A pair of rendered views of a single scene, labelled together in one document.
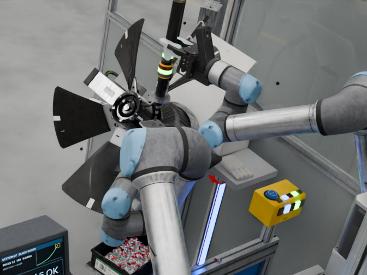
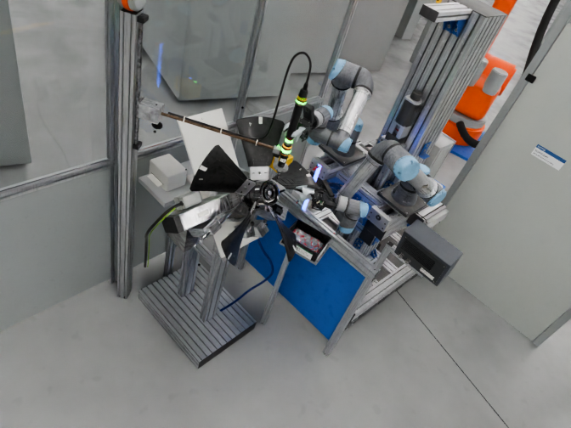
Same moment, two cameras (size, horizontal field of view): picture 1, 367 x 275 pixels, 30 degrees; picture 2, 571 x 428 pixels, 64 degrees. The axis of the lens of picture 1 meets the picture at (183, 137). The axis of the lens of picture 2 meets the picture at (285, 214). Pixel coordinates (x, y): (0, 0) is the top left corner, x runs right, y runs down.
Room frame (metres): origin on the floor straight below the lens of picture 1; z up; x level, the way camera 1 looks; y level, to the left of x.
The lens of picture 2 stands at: (2.25, 1.80, 2.51)
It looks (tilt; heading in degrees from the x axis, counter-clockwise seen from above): 41 degrees down; 257
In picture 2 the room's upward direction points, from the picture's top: 19 degrees clockwise
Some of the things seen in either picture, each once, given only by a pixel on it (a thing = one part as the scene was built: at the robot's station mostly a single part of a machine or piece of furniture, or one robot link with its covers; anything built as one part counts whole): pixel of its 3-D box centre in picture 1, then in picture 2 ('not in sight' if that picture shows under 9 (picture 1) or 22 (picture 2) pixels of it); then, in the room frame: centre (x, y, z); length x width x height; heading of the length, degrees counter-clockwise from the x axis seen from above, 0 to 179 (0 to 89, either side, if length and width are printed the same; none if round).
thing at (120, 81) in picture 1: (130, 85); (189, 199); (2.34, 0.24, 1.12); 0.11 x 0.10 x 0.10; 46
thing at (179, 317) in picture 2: not in sight; (197, 309); (2.20, 0.06, 0.04); 0.62 x 0.46 x 0.08; 136
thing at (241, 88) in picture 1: (240, 85); (321, 115); (1.81, -0.13, 1.48); 0.11 x 0.08 x 0.09; 56
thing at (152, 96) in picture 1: (163, 83); (280, 158); (1.97, 0.10, 1.35); 0.09 x 0.07 x 0.10; 171
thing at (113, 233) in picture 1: (120, 225); (347, 220); (1.56, 0.12, 1.08); 0.11 x 0.08 x 0.11; 117
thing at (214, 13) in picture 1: (210, 13); (149, 109); (2.58, 0.00, 1.39); 0.10 x 0.07 x 0.08; 171
